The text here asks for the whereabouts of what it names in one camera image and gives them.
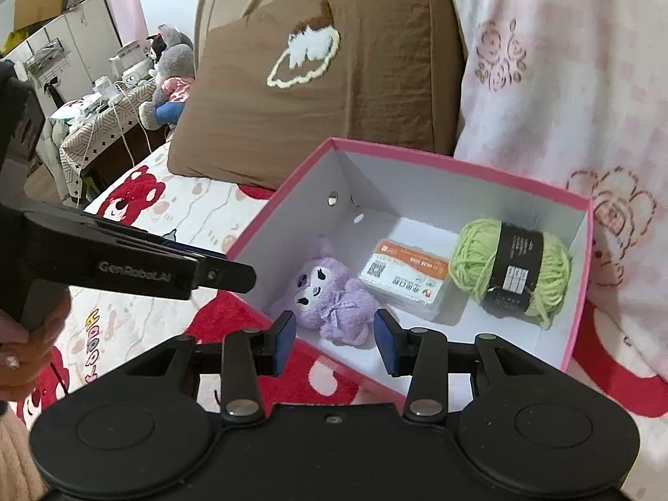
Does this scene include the bear print blanket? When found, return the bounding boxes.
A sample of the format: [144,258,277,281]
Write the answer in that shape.
[30,139,641,500]

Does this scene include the black cable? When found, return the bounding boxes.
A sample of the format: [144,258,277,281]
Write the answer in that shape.
[48,358,71,397]

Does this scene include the person left hand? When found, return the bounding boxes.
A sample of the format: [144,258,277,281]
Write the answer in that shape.
[0,290,71,402]

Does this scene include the pink fuzzy sleeve forearm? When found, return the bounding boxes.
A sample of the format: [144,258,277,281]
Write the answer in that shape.
[0,408,48,501]

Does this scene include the brown pillow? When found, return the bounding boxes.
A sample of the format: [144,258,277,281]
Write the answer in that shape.
[167,0,464,189]

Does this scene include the purple plush toy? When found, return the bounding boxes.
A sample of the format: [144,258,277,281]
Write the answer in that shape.
[264,236,380,347]

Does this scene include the bedside table with cloth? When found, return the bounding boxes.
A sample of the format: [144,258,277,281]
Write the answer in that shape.
[53,79,167,207]

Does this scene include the clear plastic floss pick box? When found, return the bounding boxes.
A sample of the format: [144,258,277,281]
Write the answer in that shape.
[358,239,450,321]

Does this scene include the white cabinet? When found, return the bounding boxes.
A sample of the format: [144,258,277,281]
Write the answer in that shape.
[7,0,120,115]

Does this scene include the grey plush toy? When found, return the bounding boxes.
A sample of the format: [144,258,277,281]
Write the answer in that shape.
[138,24,196,130]

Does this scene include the green yarn ball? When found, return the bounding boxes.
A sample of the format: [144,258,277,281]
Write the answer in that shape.
[448,218,572,329]

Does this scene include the pink cardboard box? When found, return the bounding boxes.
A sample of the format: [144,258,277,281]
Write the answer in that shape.
[226,136,597,403]

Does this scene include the pink checked pillow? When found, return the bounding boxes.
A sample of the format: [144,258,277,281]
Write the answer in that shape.
[454,0,667,353]

